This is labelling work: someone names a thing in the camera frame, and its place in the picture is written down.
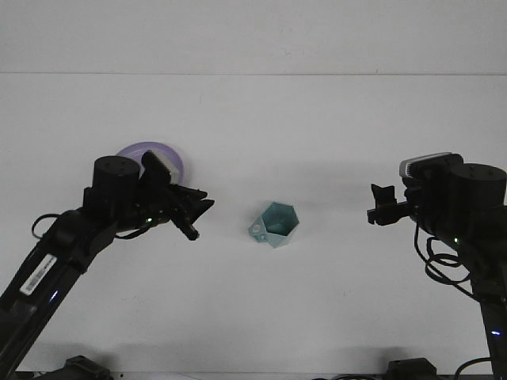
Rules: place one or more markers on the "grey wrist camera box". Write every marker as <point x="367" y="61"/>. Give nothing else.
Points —
<point x="160" y="166"/>
<point x="412" y="168"/>

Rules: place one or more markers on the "pale blue faceted cup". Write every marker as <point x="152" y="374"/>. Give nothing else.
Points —
<point x="277" y="219"/>

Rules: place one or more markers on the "pale purple round plate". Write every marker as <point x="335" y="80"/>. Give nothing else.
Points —
<point x="132" y="149"/>

